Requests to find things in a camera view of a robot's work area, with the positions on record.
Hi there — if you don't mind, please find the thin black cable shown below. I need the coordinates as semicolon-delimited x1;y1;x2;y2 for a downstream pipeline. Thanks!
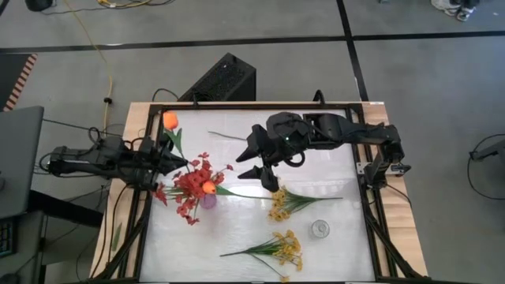
41;118;124;138

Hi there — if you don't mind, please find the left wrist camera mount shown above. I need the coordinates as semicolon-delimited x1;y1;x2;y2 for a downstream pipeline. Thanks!
140;173;159;192

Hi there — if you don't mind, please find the dark keyboard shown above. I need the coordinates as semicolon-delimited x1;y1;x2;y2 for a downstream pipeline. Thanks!
0;219;17;260

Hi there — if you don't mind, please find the clear glass vase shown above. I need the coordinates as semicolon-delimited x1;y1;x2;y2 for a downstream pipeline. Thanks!
310;219;331;240

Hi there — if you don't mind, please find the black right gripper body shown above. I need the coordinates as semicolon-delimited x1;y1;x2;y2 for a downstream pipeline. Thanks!
248;125;277;170

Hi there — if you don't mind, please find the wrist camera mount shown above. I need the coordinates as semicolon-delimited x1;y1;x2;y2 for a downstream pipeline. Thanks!
140;173;159;192
260;165;280;193

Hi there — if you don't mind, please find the yellow floor cable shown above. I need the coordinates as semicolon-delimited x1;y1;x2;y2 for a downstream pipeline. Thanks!
62;0;114;133

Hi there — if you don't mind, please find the black round bin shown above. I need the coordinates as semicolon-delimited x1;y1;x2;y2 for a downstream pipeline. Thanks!
24;0;54;13

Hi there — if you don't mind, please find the floor cable bundle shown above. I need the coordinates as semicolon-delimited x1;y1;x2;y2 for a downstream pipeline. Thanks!
41;0;177;16

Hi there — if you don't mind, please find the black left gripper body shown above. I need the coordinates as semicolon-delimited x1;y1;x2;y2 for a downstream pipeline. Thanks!
136;136;165;186

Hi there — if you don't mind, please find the black looped floor cable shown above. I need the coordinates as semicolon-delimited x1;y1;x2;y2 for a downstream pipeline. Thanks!
466;133;505;201

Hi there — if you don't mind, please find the purple glass vase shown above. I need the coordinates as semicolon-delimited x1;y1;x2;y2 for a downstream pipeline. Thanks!
199;192;218;210

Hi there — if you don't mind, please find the black computer tower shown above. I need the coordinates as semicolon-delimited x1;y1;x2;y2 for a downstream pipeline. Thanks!
178;51;258;103

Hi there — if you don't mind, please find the silver mounting plate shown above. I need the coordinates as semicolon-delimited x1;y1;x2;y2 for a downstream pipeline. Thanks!
356;160;411;177

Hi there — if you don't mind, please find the red artificial flower bunch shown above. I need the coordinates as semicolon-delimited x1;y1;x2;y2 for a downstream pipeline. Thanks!
152;151;234;226

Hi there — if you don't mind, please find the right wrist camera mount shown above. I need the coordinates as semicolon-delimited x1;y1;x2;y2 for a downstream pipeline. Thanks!
260;165;280;193

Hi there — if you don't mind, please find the black desk beam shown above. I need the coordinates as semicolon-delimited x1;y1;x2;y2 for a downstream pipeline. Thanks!
26;189;104;229

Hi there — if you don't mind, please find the grey desk top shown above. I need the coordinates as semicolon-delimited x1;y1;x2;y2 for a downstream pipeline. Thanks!
0;105;45;220

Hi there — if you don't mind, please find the yellow artificial flower bunch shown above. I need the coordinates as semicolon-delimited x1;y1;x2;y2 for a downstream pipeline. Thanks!
219;229;305;282
267;185;343;222

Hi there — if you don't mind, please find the grey stand leg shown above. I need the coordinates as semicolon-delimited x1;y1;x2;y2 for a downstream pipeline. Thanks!
468;137;505;163

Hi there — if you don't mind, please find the black mat striped edge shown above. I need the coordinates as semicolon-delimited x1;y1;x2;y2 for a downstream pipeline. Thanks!
0;53;39;113

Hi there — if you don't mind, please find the loose green leaf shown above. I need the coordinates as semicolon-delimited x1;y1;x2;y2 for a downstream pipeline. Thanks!
110;222;124;253

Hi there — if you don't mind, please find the white table mat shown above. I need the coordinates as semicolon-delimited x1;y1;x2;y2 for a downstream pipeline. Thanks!
138;106;376;283

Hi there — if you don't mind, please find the person's shoe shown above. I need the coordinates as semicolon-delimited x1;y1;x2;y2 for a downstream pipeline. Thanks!
429;0;458;12
455;6;481;23

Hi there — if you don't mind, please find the black aluminium frame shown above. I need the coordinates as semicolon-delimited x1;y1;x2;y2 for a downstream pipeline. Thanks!
89;100;429;284

